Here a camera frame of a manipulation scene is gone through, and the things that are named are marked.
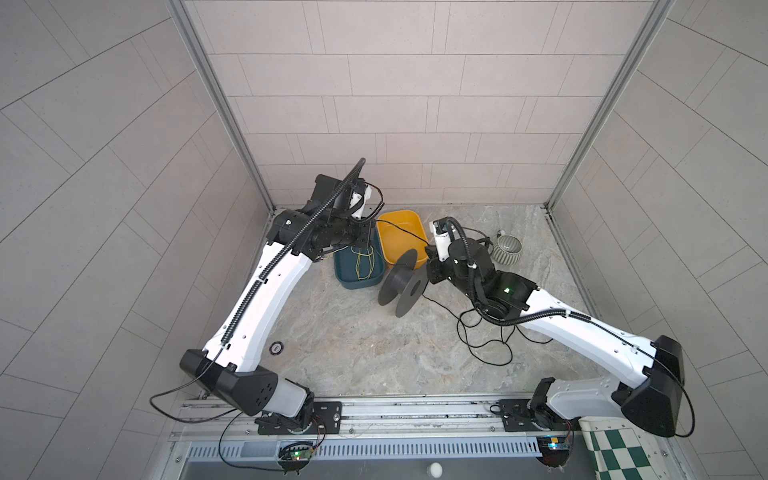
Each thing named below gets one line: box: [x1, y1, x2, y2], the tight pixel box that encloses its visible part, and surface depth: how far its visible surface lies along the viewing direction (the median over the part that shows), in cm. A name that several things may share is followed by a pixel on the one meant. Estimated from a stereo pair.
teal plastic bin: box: [333, 222, 386, 290], surface depth 98 cm
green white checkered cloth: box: [578, 415, 673, 480], surface depth 67 cm
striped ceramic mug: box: [493, 229, 522, 266], surface depth 103 cm
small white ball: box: [430, 462, 443, 479], surface depth 60 cm
